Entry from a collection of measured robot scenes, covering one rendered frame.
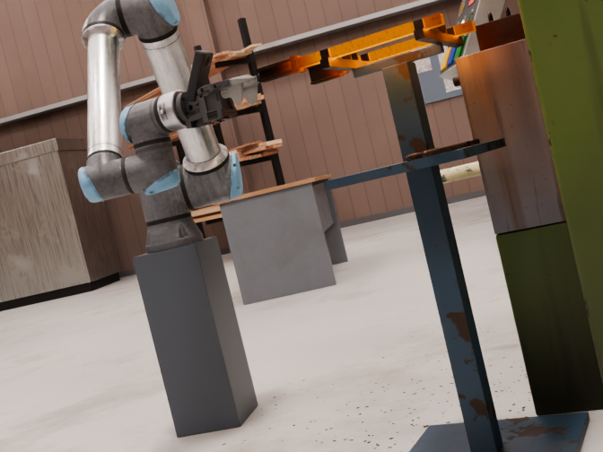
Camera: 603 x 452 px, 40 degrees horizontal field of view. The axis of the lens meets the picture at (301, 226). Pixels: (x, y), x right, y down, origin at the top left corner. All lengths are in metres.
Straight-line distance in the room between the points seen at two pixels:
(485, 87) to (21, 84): 10.90
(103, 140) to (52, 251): 8.85
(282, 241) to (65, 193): 5.63
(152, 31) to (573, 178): 1.22
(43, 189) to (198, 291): 8.34
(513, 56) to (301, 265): 3.60
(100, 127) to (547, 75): 1.06
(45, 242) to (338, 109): 4.15
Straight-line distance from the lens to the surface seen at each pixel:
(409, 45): 1.98
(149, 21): 2.38
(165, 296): 2.67
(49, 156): 10.83
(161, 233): 2.67
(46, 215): 10.90
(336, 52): 1.78
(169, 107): 1.94
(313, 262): 5.47
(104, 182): 2.02
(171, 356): 2.70
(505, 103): 2.07
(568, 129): 1.79
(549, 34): 1.80
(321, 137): 11.05
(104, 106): 2.16
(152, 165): 1.98
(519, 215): 2.08
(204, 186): 2.64
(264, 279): 5.53
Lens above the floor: 0.70
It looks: 3 degrees down
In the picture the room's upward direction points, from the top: 13 degrees counter-clockwise
